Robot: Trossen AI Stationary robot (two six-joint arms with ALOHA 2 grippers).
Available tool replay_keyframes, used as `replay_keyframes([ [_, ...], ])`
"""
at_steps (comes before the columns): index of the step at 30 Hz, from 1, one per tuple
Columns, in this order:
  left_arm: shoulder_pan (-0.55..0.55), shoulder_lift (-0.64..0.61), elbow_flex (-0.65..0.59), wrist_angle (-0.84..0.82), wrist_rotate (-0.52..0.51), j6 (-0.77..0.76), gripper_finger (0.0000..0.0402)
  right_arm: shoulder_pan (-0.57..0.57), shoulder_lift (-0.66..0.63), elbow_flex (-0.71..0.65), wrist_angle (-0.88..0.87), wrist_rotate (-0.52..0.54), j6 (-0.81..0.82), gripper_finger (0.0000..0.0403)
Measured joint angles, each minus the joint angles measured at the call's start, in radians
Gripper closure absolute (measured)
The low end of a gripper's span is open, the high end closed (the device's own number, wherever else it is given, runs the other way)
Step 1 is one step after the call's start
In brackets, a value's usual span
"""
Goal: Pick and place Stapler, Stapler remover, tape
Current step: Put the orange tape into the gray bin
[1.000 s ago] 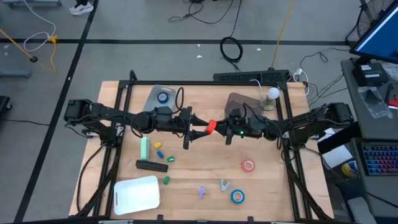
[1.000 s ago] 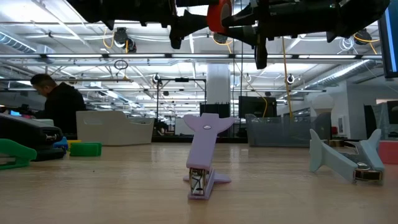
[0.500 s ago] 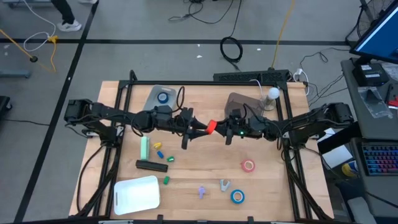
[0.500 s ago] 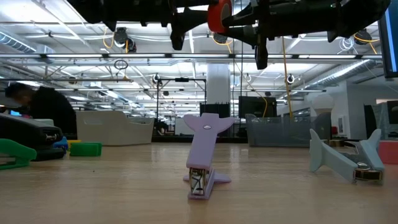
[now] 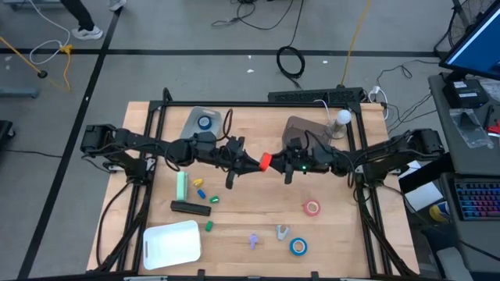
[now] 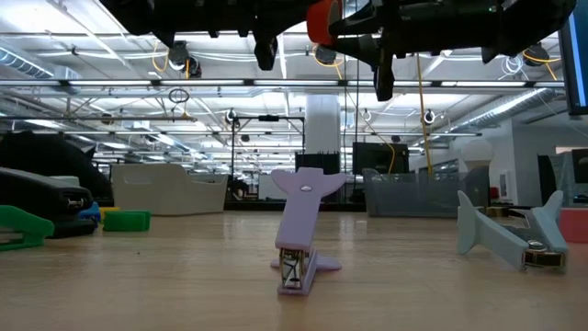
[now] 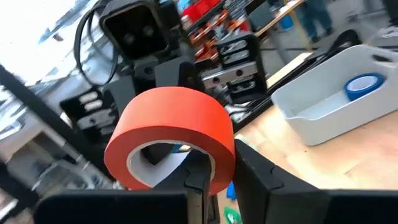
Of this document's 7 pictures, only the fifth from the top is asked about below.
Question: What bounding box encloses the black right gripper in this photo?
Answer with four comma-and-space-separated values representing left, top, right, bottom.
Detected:
271, 137, 313, 185

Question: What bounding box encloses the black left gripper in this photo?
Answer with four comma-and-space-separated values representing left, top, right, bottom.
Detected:
218, 136, 262, 190

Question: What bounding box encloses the red tape roll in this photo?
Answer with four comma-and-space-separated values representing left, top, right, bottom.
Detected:
259, 152, 273, 173

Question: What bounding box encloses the pink tape roll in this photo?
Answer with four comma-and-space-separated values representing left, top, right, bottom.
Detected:
302, 199, 322, 217

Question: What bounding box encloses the mint green stapler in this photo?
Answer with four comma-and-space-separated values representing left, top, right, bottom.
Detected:
176, 171, 189, 202

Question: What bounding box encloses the black stapler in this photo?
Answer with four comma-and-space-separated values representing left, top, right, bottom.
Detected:
170, 200, 213, 217

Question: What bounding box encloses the light blue tape roll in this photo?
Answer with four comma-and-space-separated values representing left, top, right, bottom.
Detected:
289, 237, 309, 257

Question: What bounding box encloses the dark translucent plastic bin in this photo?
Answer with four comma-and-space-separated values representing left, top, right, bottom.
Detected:
281, 116, 333, 149

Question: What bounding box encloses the light grey plastic bin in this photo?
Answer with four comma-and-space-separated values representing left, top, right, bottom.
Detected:
179, 105, 223, 141

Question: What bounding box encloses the black power strip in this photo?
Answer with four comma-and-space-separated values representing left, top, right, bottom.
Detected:
267, 87, 366, 105

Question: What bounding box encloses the white plastic tray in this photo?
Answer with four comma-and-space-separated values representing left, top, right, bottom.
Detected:
142, 219, 202, 271

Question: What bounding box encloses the white paper sheet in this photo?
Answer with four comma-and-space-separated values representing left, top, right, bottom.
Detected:
404, 181, 445, 212

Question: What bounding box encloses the yellow and blue object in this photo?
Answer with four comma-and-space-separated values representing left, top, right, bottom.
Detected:
428, 201, 451, 223

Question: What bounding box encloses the grey desk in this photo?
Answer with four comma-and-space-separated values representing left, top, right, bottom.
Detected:
428, 72, 500, 176

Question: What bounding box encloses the clear plastic bag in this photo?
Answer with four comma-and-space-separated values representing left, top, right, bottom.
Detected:
448, 108, 495, 150

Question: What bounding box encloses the black mini computer box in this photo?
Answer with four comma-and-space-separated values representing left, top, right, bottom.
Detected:
442, 79, 490, 109

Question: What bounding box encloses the backlit colourful keyboard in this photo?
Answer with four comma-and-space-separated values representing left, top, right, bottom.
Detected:
455, 181, 500, 222

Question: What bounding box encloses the computer monitor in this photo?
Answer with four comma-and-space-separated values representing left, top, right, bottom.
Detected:
439, 0, 500, 81

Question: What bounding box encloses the person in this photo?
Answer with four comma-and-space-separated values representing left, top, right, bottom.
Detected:
60, 0, 128, 41

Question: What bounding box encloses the black floor fan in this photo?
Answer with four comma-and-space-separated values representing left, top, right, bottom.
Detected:
434, 0, 497, 59

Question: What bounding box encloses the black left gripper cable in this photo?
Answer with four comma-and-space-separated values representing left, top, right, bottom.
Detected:
218, 108, 234, 142

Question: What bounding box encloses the coiled black cable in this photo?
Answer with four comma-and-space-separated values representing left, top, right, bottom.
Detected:
276, 45, 306, 79

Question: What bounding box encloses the white plug cable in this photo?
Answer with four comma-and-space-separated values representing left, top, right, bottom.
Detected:
366, 84, 390, 121

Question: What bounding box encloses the black floor cable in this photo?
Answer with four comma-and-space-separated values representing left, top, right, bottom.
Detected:
211, 0, 305, 48

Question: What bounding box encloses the yellow hanging cable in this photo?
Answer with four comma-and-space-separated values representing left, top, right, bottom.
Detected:
340, 0, 371, 87

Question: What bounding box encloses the yellow floor cable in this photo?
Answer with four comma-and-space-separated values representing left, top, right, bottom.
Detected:
0, 35, 74, 91

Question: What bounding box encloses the white floor cable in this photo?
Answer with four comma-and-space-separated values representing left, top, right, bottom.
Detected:
27, 0, 72, 66

